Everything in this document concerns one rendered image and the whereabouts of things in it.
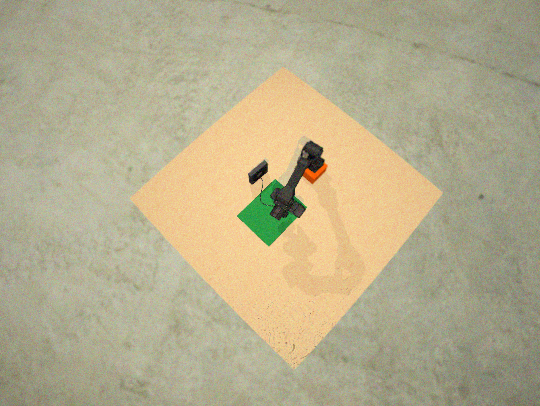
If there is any green circuit board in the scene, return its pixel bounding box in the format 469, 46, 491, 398
237, 179, 297, 247

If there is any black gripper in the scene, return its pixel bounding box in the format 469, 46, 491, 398
270, 188, 306, 218

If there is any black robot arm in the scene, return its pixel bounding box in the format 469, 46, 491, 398
269, 141, 325, 221

